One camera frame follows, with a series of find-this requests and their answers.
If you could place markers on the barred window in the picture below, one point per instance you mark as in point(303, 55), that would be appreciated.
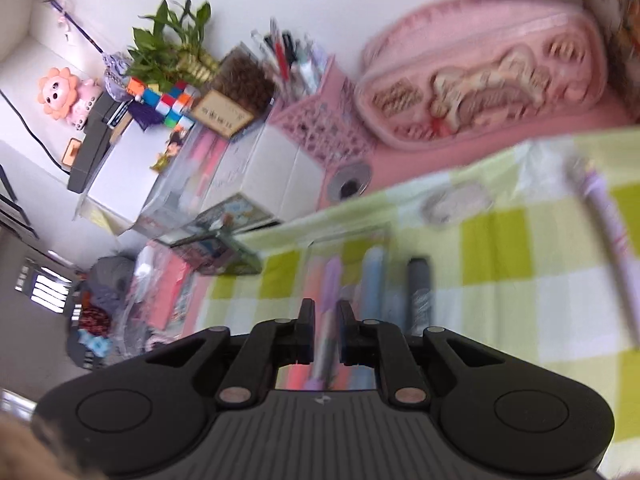
point(45, 290)

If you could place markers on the grey whiteboard marker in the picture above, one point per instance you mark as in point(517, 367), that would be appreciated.
point(419, 295)

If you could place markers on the pink and orange plush toy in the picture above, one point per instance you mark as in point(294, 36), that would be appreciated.
point(57, 90)

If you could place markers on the pink cartoon pencil case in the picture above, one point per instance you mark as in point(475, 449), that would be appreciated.
point(475, 60)

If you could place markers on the white charger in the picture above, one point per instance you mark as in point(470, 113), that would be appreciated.
point(145, 260)

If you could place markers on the purple tassel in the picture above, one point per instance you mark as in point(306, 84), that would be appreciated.
point(145, 115)

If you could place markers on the clear plastic tray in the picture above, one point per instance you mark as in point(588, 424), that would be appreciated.
point(350, 250)

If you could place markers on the green checked tablecloth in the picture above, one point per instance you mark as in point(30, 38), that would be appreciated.
point(500, 280)

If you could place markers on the dark grey flat device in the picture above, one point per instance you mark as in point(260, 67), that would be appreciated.
point(90, 150)

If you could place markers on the clear plastic drawer unit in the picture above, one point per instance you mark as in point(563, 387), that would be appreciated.
point(200, 180)

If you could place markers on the green bamboo plant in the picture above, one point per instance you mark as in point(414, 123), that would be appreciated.
point(165, 50)

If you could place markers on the yellow paper sheet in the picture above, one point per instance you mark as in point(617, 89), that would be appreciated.
point(100, 217)

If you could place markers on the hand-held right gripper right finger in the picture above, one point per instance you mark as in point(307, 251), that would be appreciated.
point(345, 332)

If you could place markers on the clear box with calligraphy card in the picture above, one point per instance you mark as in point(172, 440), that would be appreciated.
point(222, 112)

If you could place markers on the grey desk grommet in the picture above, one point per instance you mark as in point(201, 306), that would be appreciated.
point(360, 175)

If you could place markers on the purple mechanical pencil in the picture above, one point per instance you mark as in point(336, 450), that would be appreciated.
point(327, 340)

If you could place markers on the small cartoon figurine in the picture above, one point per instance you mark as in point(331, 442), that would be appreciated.
point(170, 152)

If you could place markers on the dark green smartphone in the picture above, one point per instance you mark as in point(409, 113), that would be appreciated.
point(220, 255)

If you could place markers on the grey cloth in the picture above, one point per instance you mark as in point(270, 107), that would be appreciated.
point(112, 272)

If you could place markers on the pink perforated pen holder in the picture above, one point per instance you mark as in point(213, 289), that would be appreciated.
point(320, 125)

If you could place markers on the white storage box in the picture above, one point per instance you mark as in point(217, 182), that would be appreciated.
point(125, 175)

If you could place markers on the pale blue pen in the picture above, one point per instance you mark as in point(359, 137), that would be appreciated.
point(374, 280)

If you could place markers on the bunch of pens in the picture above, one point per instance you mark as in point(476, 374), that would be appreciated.
point(290, 60)

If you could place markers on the stack of pink books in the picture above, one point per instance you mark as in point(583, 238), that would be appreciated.
point(172, 285)

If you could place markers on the small orange box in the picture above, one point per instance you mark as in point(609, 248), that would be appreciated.
point(72, 152)

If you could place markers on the purple pen with ornament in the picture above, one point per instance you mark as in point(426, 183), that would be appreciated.
point(610, 225)

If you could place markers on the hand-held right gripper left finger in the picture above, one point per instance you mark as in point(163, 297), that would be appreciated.
point(306, 332)

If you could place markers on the colourful puzzle cube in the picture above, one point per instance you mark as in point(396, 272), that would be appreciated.
point(170, 107)

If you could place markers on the dirty white eraser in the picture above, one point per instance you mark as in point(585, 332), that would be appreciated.
point(455, 202)

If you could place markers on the pink highlighter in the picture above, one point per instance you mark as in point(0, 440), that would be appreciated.
point(316, 285)

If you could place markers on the colourful printed book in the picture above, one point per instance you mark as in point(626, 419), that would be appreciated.
point(615, 10)

